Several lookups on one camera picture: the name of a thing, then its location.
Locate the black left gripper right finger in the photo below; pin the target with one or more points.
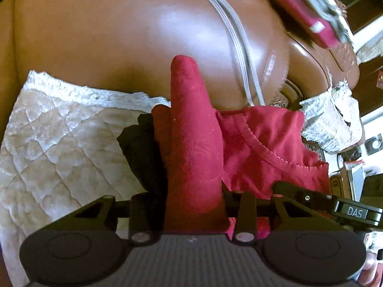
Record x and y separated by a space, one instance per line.
241 206

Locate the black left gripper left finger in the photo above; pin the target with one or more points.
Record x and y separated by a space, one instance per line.
147 212

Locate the black garment under red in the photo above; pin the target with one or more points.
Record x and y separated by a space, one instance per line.
142 153

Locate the white lace armrest cover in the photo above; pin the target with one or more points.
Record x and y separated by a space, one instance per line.
332 119

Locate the white quilted seat cover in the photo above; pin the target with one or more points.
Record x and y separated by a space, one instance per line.
59 153

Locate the brown leather sofa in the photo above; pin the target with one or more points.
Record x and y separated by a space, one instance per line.
128 45

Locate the red pouch on sofa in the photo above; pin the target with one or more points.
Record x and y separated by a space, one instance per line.
322 20

